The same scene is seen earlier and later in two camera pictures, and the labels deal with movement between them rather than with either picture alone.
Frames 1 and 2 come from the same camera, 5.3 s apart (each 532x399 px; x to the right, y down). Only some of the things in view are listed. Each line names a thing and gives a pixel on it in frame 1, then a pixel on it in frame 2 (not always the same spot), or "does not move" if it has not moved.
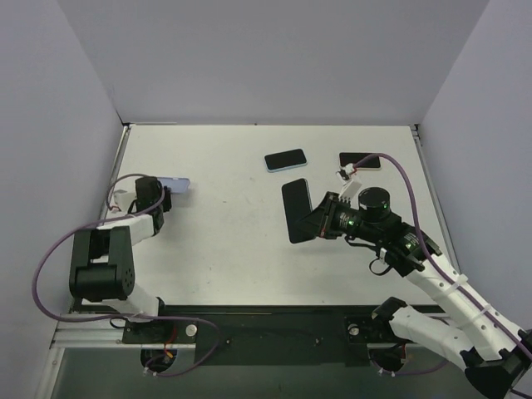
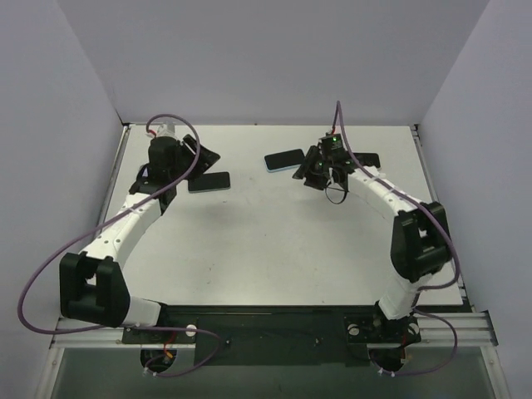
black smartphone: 297,204 to 209,181
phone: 285,160 does not move
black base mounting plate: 248,336 does not move
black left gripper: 160,195 to 193,154
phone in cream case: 347,158 does not move
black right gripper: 327,216 to 312,167
